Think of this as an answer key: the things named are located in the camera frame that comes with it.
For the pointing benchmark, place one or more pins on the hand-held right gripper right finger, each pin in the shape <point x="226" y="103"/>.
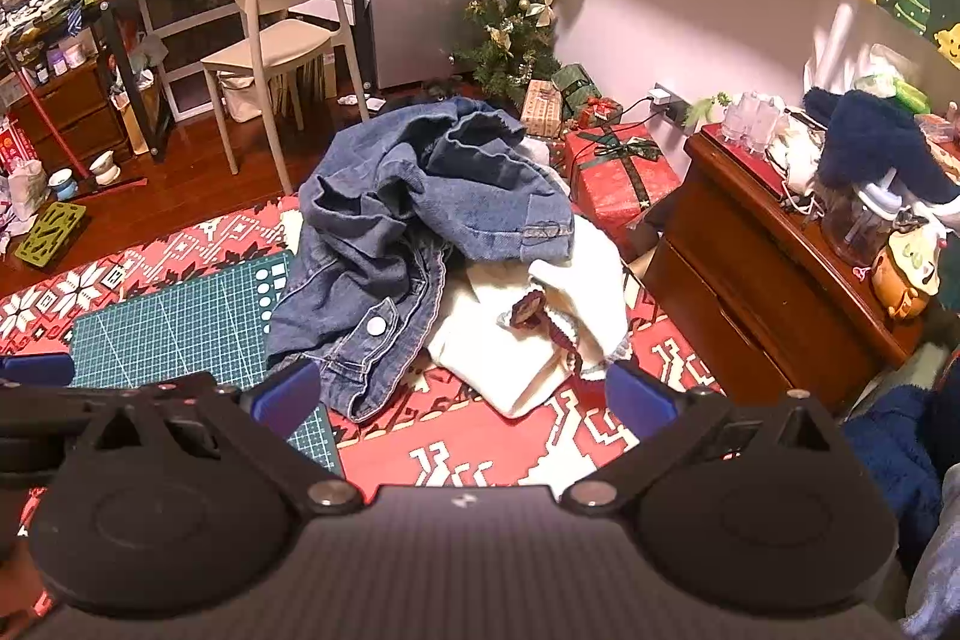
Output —
<point x="637" y="396"/>

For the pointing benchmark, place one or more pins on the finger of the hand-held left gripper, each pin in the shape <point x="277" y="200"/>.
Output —
<point x="37" y="370"/>

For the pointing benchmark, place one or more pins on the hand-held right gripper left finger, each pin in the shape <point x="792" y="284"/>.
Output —
<point x="285" y="396"/>

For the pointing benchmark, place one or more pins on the blue denim jeans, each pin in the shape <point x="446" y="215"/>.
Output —
<point x="390" y="212"/>

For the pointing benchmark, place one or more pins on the cream knit sweater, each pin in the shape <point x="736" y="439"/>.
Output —
<point x="525" y="355"/>

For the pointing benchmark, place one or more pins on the green cutting mat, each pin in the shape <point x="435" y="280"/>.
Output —
<point x="172" y="332"/>

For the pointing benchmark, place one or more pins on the green perforated tray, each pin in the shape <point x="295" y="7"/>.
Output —
<point x="49" y="235"/>

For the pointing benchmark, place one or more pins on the wooden nightstand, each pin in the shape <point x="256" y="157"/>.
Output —
<point x="735" y="280"/>

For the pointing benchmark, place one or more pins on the red patterned blanket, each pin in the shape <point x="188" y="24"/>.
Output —
<point x="465" y="445"/>

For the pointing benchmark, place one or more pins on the white bowl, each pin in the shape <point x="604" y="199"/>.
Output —
<point x="103" y="168"/>
<point x="62" y="184"/>

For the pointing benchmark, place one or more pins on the red gift box with ribbon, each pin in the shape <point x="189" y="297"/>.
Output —
<point x="615" y="183"/>

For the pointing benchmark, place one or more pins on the red and white carton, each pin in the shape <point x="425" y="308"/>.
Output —
<point x="15" y="145"/>

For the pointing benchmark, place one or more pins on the wooden drawer cabinet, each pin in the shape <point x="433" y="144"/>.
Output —
<point x="67" y="108"/>

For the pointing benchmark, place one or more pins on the blue fluffy blanket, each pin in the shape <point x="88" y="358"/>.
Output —
<point x="896" y="452"/>

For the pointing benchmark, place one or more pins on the glass blender jar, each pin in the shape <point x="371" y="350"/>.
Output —
<point x="859" y="220"/>

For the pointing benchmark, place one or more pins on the small red gift box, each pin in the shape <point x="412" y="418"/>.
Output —
<point x="598" y="111"/>

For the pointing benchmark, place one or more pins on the yellow toy figurine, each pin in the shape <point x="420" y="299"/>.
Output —
<point x="904" y="276"/>

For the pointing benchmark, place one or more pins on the white power adapter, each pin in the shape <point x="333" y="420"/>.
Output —
<point x="666" y="99"/>

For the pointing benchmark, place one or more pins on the cluster of clear bottles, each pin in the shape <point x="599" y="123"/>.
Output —
<point x="754" y="119"/>

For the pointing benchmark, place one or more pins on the beige patterned gift box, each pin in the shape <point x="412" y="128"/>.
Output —
<point x="540" y="108"/>

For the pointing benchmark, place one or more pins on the green gift box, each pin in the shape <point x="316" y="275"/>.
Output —
<point x="576" y="85"/>

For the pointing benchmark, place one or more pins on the dark blue fleece cloth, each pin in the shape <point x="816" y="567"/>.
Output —
<point x="870" y="138"/>

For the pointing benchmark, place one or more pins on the small christmas tree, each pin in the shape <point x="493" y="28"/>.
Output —
<point x="510" y="48"/>

